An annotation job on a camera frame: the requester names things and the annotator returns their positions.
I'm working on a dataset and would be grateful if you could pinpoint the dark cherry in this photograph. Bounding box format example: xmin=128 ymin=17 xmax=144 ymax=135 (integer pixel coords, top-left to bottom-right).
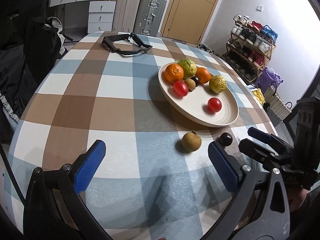
xmin=191 ymin=76 xmax=200 ymax=87
xmin=219 ymin=132 xmax=233 ymax=147

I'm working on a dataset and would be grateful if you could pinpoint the red tomato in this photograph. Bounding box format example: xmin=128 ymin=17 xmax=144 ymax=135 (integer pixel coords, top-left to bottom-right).
xmin=207 ymin=98 xmax=222 ymax=113
xmin=172 ymin=81 xmax=189 ymax=97

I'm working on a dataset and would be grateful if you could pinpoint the yellow guava fruit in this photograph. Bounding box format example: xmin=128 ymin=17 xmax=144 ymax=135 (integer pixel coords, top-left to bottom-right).
xmin=209 ymin=75 xmax=227 ymax=94

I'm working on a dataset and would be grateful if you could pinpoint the brown longan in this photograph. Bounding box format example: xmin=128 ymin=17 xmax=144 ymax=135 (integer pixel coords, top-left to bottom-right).
xmin=181 ymin=131 xmax=202 ymax=153
xmin=184 ymin=79 xmax=196 ymax=92

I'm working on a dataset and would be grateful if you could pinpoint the orange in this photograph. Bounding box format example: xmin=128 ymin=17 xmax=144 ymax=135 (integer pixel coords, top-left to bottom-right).
xmin=195 ymin=67 xmax=212 ymax=84
xmin=163 ymin=63 xmax=184 ymax=84

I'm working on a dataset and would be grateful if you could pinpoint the green guava fruit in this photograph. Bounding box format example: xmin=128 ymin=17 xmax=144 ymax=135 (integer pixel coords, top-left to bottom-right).
xmin=177 ymin=59 xmax=197 ymax=79

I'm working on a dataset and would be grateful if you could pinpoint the person's right hand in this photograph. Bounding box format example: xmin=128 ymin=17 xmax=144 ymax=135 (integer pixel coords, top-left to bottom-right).
xmin=286 ymin=187 xmax=308 ymax=212

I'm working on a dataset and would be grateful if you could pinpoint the white woven basket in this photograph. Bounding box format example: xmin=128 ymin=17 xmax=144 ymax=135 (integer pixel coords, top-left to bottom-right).
xmin=264 ymin=83 xmax=293 ymax=121

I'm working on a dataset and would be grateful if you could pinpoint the white trash bin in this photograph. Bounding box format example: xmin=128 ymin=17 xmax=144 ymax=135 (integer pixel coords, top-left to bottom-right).
xmin=252 ymin=88 xmax=270 ymax=111

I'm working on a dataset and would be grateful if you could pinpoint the purple bag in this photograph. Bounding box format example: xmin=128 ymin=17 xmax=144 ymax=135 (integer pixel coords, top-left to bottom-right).
xmin=255 ymin=67 xmax=283 ymax=94

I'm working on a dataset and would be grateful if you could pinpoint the cream round plate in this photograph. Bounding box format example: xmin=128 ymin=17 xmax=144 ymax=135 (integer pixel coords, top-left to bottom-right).
xmin=158 ymin=64 xmax=239 ymax=127

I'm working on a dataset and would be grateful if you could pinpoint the wooden shoe rack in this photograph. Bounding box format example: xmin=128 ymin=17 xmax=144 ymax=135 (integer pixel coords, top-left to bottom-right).
xmin=221 ymin=15 xmax=278 ymax=85

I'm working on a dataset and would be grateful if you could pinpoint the checkered tablecloth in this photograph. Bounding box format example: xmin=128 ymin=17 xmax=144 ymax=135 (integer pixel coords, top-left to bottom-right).
xmin=8 ymin=32 xmax=275 ymax=239

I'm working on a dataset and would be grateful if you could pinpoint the wooden door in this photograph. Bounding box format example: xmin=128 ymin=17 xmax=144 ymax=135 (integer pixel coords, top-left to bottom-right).
xmin=161 ymin=0 xmax=218 ymax=45

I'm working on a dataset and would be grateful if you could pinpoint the silver suitcase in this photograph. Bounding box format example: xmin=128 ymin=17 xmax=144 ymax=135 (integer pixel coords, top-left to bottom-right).
xmin=133 ymin=0 xmax=167 ymax=37

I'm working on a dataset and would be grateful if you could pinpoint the black clothes pile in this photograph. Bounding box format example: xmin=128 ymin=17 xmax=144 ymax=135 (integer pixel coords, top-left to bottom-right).
xmin=1 ymin=16 xmax=64 ymax=143

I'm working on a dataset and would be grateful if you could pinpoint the beige suitcase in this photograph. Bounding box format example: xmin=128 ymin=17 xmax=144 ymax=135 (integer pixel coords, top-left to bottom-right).
xmin=112 ymin=0 xmax=140 ymax=33

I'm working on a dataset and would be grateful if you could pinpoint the white drawer desk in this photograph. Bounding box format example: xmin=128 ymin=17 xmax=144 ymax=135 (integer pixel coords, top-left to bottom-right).
xmin=49 ymin=0 xmax=116 ymax=33

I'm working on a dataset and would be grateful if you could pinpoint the light switch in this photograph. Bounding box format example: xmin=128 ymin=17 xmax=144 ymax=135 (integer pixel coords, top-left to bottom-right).
xmin=257 ymin=5 xmax=263 ymax=12

